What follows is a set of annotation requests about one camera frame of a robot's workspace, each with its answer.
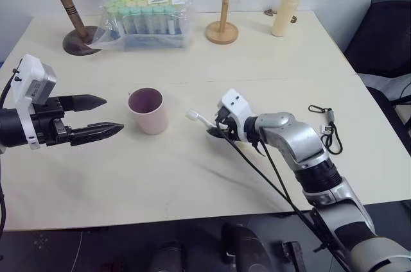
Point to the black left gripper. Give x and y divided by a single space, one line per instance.
48 121

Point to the light wooden tree stand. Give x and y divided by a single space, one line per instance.
224 25

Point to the black office chair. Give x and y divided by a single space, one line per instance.
382 41

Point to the cream plastic cylinder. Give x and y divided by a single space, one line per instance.
289 5

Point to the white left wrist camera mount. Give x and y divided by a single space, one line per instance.
29 82

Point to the bagged rack of test tubes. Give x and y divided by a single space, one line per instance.
151 22

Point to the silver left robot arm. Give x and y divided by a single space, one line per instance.
11 127

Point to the dark wooden hat stand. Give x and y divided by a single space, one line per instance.
65 5

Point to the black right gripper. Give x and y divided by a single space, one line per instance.
232 124

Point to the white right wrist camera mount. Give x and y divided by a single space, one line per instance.
237 105

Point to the large dark rounded shape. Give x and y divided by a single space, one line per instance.
247 249

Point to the pink mug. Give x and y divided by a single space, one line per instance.
151 118

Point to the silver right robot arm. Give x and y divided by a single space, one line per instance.
308 150

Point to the white toothbrush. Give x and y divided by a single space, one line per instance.
197 117

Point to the small dark rectangular block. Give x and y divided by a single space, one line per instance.
293 256

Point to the small brown metal clip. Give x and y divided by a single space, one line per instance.
293 19
270 12

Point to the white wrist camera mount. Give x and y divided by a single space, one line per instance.
29 82
237 105

